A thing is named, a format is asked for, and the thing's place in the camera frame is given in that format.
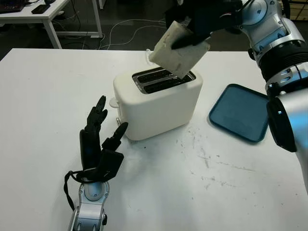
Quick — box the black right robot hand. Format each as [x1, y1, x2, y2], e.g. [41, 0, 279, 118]
[165, 0, 241, 49]

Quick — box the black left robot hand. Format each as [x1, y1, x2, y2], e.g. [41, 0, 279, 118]
[79, 95, 129, 173]

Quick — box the slice of white bread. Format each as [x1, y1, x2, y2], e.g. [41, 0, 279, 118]
[148, 20, 210, 79]

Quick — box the cream two-slot toaster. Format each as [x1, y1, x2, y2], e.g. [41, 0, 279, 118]
[113, 67, 204, 141]

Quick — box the blue plastic tray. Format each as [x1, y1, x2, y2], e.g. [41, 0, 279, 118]
[208, 83, 270, 144]

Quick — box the white office desk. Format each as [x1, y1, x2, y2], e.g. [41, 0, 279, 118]
[0, 0, 104, 50]

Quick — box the black smartphone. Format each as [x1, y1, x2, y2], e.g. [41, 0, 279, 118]
[31, 4, 51, 14]

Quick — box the black laptop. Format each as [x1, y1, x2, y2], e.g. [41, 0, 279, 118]
[0, 0, 25, 13]

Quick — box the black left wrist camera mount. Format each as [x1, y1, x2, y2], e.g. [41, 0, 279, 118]
[93, 149, 125, 182]

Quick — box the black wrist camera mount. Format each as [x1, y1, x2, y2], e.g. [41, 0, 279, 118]
[93, 149, 125, 182]
[222, 0, 243, 35]

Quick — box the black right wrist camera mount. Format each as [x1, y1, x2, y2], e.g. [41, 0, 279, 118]
[222, 0, 243, 35]

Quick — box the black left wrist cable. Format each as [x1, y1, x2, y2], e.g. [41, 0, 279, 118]
[64, 169, 114, 212]

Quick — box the white toaster power cord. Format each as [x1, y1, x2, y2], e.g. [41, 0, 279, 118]
[145, 48, 156, 69]

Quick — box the white cable on floor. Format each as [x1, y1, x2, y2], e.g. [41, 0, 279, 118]
[100, 19, 169, 50]

